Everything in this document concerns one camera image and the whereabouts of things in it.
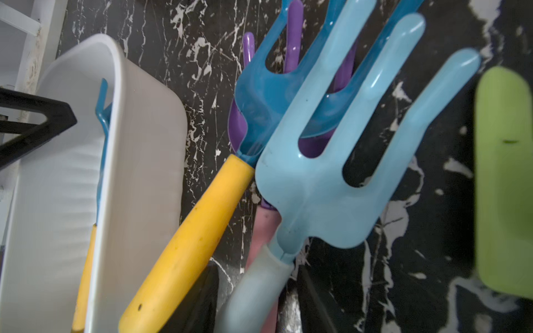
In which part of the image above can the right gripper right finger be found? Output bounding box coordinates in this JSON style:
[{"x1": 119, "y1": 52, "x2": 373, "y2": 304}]
[{"x1": 297, "y1": 266, "x2": 337, "y2": 332}]

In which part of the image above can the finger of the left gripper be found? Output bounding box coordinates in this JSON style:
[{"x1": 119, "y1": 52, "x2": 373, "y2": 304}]
[{"x1": 1, "y1": 88, "x2": 77, "y2": 169}]

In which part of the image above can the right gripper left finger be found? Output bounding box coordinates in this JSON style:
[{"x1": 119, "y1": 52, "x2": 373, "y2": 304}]
[{"x1": 160, "y1": 262, "x2": 219, "y2": 333}]

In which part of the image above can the light blue fork grey handle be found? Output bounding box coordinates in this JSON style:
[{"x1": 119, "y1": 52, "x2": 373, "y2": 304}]
[{"x1": 215, "y1": 1, "x2": 481, "y2": 332}]

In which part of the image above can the purple rake pink handle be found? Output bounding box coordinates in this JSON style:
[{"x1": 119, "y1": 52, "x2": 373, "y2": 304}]
[{"x1": 228, "y1": 1, "x2": 357, "y2": 332}]

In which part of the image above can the blue fork yellow handle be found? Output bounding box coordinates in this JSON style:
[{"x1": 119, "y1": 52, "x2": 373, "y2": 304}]
[{"x1": 71, "y1": 79, "x2": 112, "y2": 332}]

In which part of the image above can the teal rake yellow handle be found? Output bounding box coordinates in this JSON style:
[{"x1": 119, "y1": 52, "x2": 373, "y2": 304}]
[{"x1": 118, "y1": 0, "x2": 426, "y2": 333}]

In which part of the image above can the green fork wooden handle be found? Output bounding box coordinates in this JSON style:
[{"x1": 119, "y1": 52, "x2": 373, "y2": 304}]
[{"x1": 474, "y1": 66, "x2": 532, "y2": 299}]

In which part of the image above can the white plastic storage box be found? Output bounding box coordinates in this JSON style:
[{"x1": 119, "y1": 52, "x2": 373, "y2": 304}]
[{"x1": 1, "y1": 34, "x2": 187, "y2": 332}]

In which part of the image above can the white stepped display stand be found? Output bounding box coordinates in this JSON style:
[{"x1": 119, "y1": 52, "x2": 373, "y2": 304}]
[{"x1": 1, "y1": 0, "x2": 68, "y2": 94}]

